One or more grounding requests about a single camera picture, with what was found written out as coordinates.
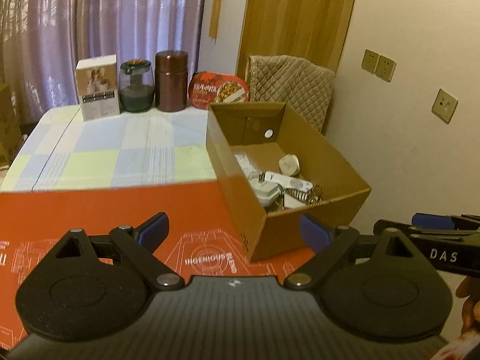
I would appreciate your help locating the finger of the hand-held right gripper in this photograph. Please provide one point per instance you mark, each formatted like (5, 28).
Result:
(405, 227)
(431, 219)

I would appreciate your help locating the beige round plug adapter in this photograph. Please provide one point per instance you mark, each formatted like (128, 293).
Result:
(288, 165)

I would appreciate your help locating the clear cotton swab box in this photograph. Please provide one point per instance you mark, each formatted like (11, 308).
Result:
(245, 165)

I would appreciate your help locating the brown metal canister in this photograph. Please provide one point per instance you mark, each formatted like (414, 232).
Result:
(170, 82)

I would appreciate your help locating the red instant meal package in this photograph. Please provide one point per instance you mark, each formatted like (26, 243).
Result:
(217, 88)

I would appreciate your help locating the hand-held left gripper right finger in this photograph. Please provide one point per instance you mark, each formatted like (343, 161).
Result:
(315, 232)

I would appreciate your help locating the pastel checked tablecloth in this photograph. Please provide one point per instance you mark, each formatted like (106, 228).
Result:
(112, 150)

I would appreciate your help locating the white remote control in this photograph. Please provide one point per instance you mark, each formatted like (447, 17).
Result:
(288, 182)

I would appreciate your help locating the white product box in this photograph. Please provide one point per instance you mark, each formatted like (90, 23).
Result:
(98, 90)

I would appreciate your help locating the brown cardboard box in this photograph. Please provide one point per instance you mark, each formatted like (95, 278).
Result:
(270, 232)

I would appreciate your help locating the beige data wall socket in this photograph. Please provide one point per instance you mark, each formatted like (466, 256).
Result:
(444, 105)

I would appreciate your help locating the large brown shipping carton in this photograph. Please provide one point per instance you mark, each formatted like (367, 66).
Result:
(9, 127)

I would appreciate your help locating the purple sheer curtain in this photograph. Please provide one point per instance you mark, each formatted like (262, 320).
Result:
(93, 18)

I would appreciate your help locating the green glass jar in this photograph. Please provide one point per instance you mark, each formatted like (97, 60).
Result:
(137, 90)

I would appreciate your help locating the person's right hand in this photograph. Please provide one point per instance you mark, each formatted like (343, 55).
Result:
(470, 307)

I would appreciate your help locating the red printed cardboard sheet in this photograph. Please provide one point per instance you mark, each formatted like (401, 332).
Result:
(93, 210)

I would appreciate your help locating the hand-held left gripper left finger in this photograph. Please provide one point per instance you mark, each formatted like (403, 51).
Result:
(152, 232)

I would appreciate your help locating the quilted chair cover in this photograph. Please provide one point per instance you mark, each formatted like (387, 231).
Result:
(292, 82)

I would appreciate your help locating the wooden wardrobe door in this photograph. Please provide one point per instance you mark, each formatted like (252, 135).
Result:
(296, 15)

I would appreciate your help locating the white charger dock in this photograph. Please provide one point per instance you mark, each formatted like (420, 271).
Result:
(268, 193)

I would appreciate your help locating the person's red printed clothing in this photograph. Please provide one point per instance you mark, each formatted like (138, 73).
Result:
(455, 348)

